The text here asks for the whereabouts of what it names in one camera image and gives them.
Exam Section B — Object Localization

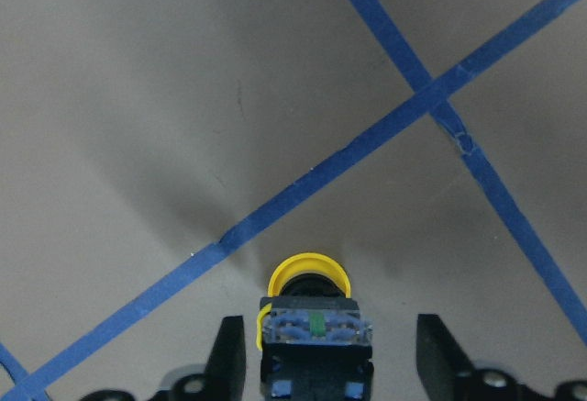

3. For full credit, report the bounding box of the yellow push button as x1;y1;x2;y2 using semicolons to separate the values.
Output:
256;252;374;400

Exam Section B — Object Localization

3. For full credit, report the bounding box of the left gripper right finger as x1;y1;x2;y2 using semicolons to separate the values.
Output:
415;314;475;401

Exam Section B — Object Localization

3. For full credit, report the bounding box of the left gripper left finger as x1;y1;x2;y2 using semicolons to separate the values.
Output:
203;316;247;401

